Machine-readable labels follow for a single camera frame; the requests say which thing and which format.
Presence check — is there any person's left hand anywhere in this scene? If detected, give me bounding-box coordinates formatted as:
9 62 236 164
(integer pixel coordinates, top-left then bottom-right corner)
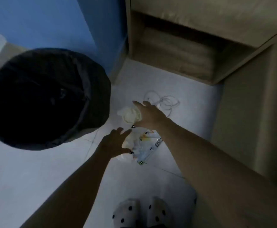
98 127 133 161

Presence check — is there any person's left forearm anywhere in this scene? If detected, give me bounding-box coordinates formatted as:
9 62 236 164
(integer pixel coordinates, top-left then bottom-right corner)
19 147 120 228

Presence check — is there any person's right hand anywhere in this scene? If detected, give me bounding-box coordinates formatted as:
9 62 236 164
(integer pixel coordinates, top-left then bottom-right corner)
132 101 171 131

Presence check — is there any person's right forearm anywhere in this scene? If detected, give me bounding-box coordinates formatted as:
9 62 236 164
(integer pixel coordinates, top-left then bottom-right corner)
157 118 277 228

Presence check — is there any person's right polka-dot sock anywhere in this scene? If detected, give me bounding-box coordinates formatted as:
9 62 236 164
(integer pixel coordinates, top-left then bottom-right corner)
147 197 175 228

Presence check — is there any wooden nightstand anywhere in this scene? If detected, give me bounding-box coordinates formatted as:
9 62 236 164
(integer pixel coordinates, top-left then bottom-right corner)
125 0 277 86

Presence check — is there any colourful snack packet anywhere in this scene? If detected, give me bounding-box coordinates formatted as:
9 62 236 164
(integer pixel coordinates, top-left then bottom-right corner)
116 129 164 165

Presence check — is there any black trash bin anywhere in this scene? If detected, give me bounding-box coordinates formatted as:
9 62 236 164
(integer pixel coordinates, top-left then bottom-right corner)
0 47 111 151

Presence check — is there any white charging cable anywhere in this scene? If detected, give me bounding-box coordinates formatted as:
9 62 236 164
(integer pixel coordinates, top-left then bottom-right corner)
144 91 181 118

